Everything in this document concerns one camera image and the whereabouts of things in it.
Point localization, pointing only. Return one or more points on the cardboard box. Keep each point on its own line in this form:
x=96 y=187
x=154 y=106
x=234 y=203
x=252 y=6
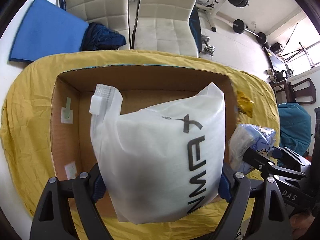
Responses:
x=141 y=86

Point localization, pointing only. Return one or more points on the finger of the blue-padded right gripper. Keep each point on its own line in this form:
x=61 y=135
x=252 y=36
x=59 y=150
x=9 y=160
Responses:
x=257 y=160
x=288 y=156

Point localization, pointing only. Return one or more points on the white padded chair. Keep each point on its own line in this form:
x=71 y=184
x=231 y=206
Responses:
x=113 y=14
x=163 y=25

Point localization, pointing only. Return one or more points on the left white padded chair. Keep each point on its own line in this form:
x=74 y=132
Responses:
x=113 y=14

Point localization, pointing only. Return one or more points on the blue foam mat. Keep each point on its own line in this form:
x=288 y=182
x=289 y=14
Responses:
x=47 y=30

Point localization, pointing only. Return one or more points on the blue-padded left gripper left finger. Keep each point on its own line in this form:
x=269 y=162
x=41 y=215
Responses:
x=53 y=218

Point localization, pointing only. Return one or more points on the yellow tablecloth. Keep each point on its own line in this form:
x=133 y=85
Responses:
x=25 y=130

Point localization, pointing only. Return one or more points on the white zip pouch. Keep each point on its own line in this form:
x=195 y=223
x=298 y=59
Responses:
x=163 y=162

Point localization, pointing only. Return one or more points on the black blue bench pad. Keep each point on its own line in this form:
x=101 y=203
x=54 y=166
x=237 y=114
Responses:
x=194 y=24

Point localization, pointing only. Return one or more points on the white weight bench rack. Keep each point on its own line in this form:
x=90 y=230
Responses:
x=211 y=8

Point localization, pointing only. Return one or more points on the light blue tissue pack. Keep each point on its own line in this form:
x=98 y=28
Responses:
x=245 y=136

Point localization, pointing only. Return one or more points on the right white padded chair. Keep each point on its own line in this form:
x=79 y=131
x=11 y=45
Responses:
x=163 y=25

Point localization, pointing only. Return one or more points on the yellow wrapper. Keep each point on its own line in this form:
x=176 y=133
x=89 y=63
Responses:
x=244 y=104

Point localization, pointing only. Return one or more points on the teal blanket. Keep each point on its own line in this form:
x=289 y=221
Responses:
x=295 y=127

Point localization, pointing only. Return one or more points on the dark wooden chair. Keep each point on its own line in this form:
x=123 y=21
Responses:
x=304 y=92

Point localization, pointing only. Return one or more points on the small dumbbells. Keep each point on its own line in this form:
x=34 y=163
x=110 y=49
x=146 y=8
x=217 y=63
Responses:
x=208 y=49

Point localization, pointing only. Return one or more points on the floor barbell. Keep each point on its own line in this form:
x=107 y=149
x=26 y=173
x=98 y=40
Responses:
x=240 y=27

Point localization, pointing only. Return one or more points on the dark blue knitted cloth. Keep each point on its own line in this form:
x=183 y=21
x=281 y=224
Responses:
x=99 y=37

